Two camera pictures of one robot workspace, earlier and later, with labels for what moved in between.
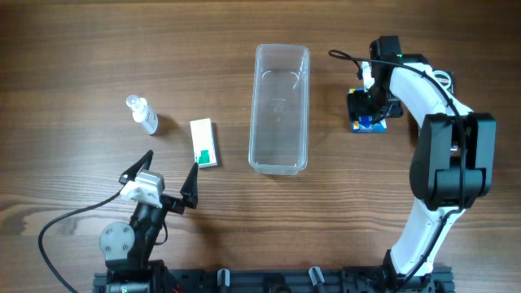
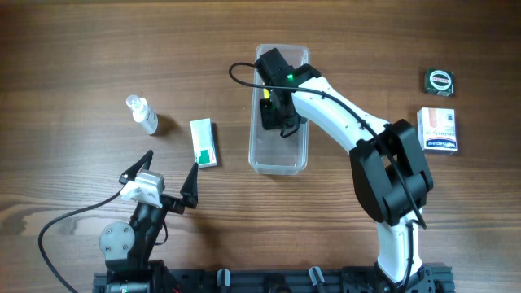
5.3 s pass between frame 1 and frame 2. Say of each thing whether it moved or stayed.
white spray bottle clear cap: stayed
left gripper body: stayed
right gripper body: moved
